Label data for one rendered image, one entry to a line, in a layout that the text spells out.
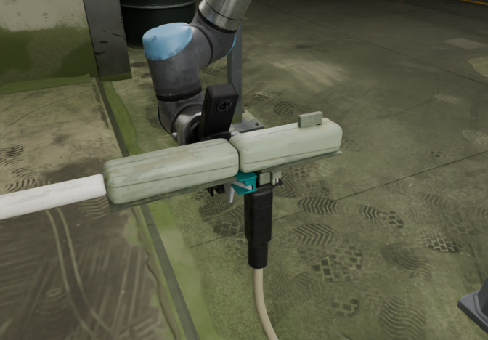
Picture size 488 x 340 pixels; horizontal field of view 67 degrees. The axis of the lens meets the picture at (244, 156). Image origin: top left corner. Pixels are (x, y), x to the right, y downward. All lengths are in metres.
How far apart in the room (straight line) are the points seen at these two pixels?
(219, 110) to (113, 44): 1.76
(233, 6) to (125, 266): 0.68
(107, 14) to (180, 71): 1.58
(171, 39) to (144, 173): 0.32
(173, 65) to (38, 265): 0.67
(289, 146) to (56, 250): 0.81
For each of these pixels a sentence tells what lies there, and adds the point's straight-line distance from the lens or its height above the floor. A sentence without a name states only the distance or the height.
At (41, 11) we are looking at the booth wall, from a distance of 2.23.
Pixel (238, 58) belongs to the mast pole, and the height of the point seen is 0.31.
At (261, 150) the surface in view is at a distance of 0.45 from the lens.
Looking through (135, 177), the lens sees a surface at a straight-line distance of 0.41.
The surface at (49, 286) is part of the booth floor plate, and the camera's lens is 1.06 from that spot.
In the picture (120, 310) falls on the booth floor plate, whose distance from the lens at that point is 0.95.
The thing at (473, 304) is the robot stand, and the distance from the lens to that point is 1.09.
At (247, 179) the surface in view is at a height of 0.52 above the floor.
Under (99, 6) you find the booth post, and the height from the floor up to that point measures 0.42.
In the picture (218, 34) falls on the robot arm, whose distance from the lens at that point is 0.78.
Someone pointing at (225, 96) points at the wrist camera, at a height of 0.57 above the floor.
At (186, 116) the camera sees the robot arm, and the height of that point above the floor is 0.50.
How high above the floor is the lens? 0.78
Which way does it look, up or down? 32 degrees down
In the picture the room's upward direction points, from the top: straight up
